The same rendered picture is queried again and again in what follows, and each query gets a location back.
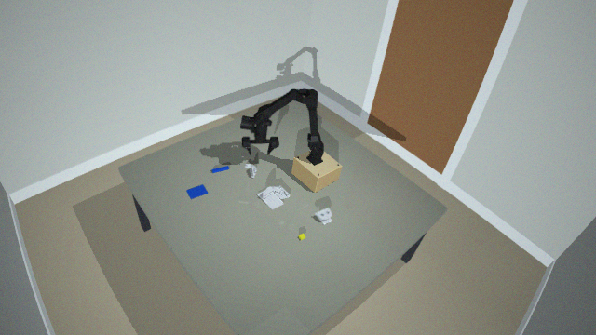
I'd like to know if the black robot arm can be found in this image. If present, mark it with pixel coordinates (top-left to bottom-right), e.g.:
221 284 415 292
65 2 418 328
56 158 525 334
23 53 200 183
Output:
240 89 324 165

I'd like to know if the blue flat rectangular plate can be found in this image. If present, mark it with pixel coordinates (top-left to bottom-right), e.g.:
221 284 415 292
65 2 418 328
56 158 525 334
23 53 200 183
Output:
186 184 208 199

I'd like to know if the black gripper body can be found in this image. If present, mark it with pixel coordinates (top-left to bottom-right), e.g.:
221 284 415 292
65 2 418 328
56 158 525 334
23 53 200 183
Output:
242 131 279 147

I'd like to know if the blue flat bar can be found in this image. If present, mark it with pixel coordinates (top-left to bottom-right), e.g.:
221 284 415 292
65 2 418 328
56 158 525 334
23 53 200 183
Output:
211 166 229 173

